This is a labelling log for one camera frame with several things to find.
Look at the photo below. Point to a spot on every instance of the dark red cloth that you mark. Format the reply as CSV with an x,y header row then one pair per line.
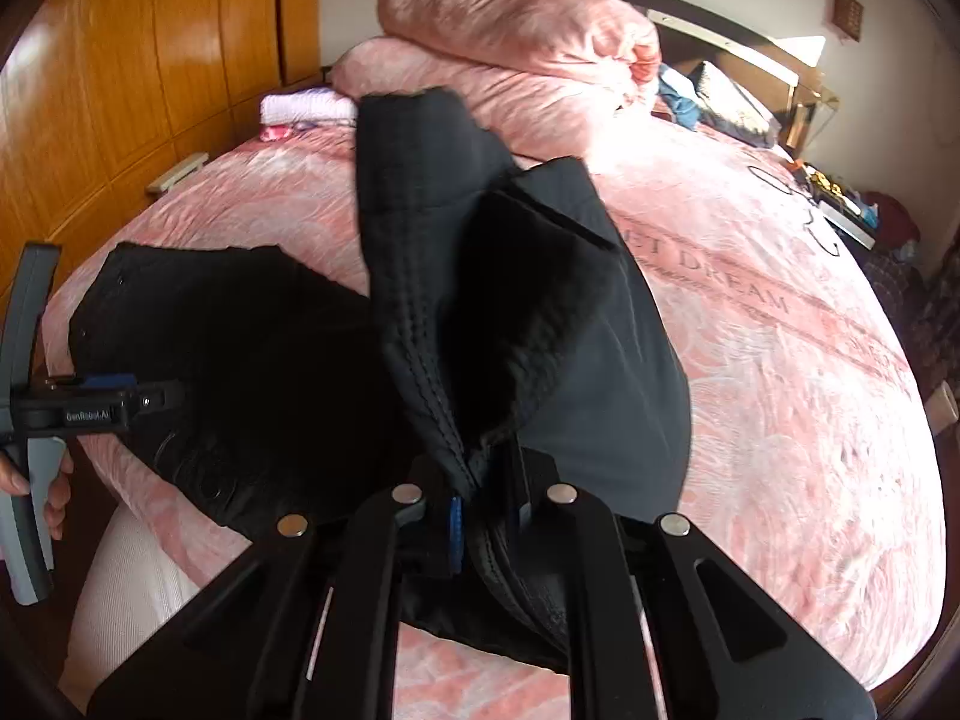
x,y
892,214

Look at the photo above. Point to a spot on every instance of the pink folded duvet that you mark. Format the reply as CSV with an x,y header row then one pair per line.
x,y
510,37

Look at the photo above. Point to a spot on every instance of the dark bed headboard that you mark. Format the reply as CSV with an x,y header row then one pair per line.
x,y
720,34

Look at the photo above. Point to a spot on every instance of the dark patterned cloth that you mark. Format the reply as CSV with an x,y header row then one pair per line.
x,y
915,292

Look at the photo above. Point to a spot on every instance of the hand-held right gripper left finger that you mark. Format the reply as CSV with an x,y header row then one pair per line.
x,y
454,532

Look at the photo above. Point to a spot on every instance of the white rectangular block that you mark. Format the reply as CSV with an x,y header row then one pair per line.
x,y
176,172

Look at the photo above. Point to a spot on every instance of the brown wall box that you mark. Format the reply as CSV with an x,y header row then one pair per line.
x,y
847,11

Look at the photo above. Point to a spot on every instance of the person's left hand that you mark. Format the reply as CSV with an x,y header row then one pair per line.
x,y
60,495

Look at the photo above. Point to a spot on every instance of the black quilted pants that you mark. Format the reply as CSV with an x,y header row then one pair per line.
x,y
562,360

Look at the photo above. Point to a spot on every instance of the pink printed bedcover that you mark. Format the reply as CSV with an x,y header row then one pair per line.
x,y
787,465

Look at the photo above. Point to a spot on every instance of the blue crumpled cloth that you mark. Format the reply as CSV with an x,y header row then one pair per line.
x,y
679,97

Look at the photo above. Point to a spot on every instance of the white pink folded towel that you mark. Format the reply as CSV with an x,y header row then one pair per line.
x,y
307,109

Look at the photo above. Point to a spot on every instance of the wooden wardrobe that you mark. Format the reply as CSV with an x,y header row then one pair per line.
x,y
150,52

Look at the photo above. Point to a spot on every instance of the dark patterned pillow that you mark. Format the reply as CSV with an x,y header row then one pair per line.
x,y
731,105

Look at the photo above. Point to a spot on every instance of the small white box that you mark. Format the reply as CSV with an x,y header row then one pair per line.
x,y
943,405

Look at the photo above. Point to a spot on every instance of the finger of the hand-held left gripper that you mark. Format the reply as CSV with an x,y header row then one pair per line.
x,y
157,396

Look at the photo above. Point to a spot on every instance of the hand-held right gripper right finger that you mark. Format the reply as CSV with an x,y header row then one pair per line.
x,y
555,540

